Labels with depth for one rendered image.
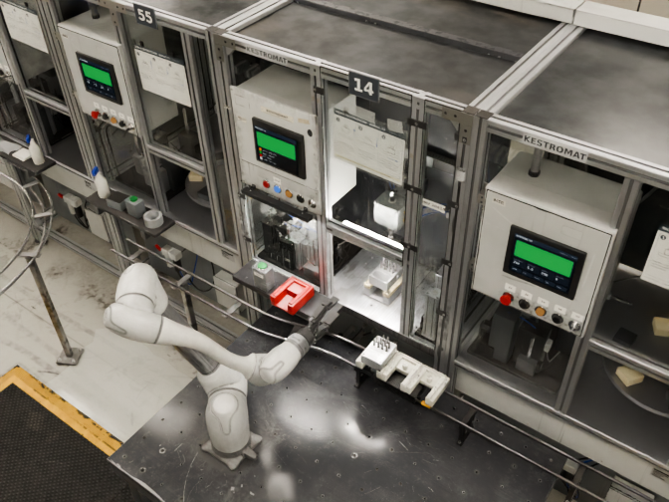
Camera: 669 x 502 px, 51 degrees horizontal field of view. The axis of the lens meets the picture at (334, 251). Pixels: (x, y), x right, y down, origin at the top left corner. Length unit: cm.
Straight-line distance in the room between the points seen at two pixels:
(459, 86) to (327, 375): 142
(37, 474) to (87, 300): 124
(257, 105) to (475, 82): 84
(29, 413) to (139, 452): 130
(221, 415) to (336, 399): 57
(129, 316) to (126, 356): 189
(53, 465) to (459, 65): 277
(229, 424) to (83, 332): 196
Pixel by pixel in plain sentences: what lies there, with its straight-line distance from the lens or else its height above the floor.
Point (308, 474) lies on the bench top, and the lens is 288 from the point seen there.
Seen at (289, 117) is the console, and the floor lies 179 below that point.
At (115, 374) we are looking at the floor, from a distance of 425.
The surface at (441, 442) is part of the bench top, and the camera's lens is 297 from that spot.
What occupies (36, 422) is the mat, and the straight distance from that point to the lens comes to 418.
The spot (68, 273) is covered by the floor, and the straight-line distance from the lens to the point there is 498.
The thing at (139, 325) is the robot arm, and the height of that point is 143.
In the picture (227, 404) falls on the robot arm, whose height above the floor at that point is 95.
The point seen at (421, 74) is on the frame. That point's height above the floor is 201.
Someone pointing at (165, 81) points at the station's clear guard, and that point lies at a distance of 317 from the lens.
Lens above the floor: 314
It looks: 41 degrees down
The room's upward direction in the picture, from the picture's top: 2 degrees counter-clockwise
